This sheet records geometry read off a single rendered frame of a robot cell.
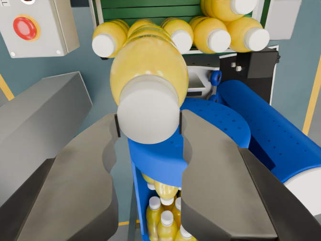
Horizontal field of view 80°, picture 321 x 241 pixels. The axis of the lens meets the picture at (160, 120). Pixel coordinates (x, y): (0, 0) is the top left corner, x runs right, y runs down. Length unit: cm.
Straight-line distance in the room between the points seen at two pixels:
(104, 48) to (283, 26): 54
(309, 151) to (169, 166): 64
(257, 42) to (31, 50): 42
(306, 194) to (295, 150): 16
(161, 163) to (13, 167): 69
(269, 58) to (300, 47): 131
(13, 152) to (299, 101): 203
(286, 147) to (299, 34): 111
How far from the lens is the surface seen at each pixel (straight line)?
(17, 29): 44
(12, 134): 96
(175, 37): 38
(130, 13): 59
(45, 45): 44
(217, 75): 56
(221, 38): 40
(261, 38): 43
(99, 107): 172
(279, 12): 72
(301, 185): 87
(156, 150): 37
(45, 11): 42
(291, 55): 186
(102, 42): 39
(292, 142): 93
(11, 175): 94
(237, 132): 44
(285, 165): 85
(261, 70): 57
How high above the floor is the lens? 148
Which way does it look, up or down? 59 degrees down
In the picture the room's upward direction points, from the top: 175 degrees clockwise
